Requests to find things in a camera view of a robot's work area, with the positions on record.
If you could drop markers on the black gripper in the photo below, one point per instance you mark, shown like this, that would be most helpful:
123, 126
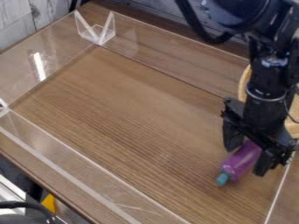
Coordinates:
260, 120

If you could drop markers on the purple toy eggplant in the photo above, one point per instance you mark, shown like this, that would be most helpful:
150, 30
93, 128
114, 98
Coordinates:
240, 163

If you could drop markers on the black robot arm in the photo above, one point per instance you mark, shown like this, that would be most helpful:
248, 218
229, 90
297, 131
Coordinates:
269, 23

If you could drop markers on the brown wooden bowl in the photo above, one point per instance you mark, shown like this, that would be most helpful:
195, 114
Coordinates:
292, 122

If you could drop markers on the clear acrylic tray walls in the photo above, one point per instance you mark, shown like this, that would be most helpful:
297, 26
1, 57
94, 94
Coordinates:
114, 125

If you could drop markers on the yellow and black device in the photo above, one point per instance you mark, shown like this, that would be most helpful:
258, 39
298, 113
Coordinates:
63, 212

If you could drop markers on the clear acrylic corner bracket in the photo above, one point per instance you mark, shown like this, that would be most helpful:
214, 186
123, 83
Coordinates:
98, 34

